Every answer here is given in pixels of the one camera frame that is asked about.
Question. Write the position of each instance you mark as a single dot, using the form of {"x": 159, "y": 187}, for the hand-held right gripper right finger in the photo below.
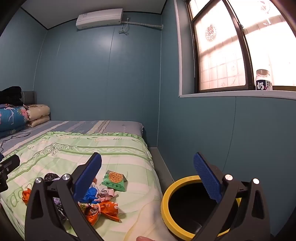
{"x": 208, "y": 178}

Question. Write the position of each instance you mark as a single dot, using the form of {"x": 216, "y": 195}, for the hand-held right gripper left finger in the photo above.
{"x": 89, "y": 176}

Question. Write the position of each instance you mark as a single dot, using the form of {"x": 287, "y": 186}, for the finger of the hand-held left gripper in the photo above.
{"x": 2, "y": 183}
{"x": 10, "y": 162}

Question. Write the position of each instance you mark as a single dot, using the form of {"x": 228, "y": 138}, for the blue plastic bag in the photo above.
{"x": 91, "y": 195}

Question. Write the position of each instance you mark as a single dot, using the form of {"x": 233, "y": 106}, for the pink cloth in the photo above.
{"x": 107, "y": 194}

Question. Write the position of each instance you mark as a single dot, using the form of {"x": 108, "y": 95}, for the green snack packet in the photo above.
{"x": 114, "y": 180}

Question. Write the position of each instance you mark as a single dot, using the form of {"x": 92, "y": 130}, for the orange snack wrapper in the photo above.
{"x": 106, "y": 208}

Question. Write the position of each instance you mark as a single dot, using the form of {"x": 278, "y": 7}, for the yellow rimmed black bin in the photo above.
{"x": 165, "y": 204}

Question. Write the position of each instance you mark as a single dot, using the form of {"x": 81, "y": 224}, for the person's right hand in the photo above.
{"x": 143, "y": 239}

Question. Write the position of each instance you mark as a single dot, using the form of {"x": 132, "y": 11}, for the green floral blanket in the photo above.
{"x": 69, "y": 150}

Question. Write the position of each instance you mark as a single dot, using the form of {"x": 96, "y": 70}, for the blue floral folded quilt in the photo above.
{"x": 11, "y": 118}

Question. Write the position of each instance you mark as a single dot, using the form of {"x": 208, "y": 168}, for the beige folded quilt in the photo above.
{"x": 38, "y": 113}

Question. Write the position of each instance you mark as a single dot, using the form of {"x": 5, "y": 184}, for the black folded clothes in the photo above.
{"x": 10, "y": 95}

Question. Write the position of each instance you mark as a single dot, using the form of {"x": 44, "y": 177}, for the glass jar with blue label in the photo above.
{"x": 263, "y": 81}

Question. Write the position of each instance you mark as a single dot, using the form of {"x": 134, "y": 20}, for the dark framed window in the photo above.
{"x": 245, "y": 46}

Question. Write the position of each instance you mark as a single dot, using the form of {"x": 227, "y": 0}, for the red round window sticker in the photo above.
{"x": 210, "y": 33}

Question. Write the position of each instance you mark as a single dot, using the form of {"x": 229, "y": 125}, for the white air conditioner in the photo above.
{"x": 99, "y": 18}

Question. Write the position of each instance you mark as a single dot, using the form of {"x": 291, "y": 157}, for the wrapped air conditioner pipe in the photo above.
{"x": 143, "y": 25}

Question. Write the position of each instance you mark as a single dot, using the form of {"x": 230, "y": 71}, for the grey bed frame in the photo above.
{"x": 161, "y": 164}

